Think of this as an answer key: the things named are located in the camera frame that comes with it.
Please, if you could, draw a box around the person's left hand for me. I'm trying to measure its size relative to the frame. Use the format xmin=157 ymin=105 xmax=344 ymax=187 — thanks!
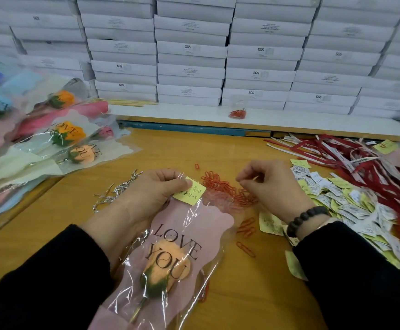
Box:
xmin=82 ymin=168 xmax=194 ymax=270

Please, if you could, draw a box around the person's right hand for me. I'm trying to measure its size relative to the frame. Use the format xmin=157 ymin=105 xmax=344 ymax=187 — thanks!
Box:
xmin=236 ymin=159 xmax=317 ymax=226

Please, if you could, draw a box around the yellow sticky note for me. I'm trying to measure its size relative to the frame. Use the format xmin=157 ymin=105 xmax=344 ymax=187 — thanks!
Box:
xmin=172 ymin=176 xmax=208 ymax=207

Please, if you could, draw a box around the pink flower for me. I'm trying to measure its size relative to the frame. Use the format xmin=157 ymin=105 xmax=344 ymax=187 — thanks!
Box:
xmin=89 ymin=196 xmax=236 ymax=330

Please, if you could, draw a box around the pile of yellow white tags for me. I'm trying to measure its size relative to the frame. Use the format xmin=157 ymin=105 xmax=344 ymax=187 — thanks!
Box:
xmin=258 ymin=139 xmax=400 ymax=281

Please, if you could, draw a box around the pile of red ribbons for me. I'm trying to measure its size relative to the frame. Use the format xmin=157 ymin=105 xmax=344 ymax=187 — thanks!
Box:
xmin=265 ymin=134 xmax=400 ymax=272

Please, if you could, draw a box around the pile of flowers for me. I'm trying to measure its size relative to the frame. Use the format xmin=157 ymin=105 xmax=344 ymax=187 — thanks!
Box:
xmin=0 ymin=51 xmax=138 ymax=227

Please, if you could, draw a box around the person's left forearm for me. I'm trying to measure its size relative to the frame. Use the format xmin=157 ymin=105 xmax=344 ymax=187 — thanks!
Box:
xmin=0 ymin=225 xmax=116 ymax=330

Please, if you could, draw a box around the person's right forearm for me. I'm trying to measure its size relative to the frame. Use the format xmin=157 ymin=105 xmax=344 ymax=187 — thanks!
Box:
xmin=293 ymin=221 xmax=400 ymax=330

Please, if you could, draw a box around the pile of silver twist ties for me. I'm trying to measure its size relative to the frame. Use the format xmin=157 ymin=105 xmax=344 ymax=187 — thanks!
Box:
xmin=92 ymin=168 xmax=144 ymax=214

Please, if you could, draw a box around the pile of orange paper clips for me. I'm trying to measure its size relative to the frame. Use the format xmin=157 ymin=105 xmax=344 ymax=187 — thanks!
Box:
xmin=193 ymin=163 xmax=259 ymax=260

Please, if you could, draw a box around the long white board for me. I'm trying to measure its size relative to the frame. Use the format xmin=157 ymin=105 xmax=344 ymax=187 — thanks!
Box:
xmin=111 ymin=103 xmax=400 ymax=142

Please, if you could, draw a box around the small bag of red clips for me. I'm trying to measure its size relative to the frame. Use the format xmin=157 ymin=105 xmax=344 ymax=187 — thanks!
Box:
xmin=228 ymin=106 xmax=248 ymax=120

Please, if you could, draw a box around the wooden sticks bundle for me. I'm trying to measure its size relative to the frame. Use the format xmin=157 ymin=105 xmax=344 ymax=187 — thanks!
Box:
xmin=109 ymin=99 xmax=158 ymax=107

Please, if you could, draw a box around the black bead bracelet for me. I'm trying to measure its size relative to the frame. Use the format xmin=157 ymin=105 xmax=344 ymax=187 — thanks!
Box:
xmin=286 ymin=205 xmax=331 ymax=239

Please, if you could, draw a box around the wall of stacked white boxes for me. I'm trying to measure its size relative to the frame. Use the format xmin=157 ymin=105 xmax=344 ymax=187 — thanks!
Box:
xmin=0 ymin=0 xmax=400 ymax=121

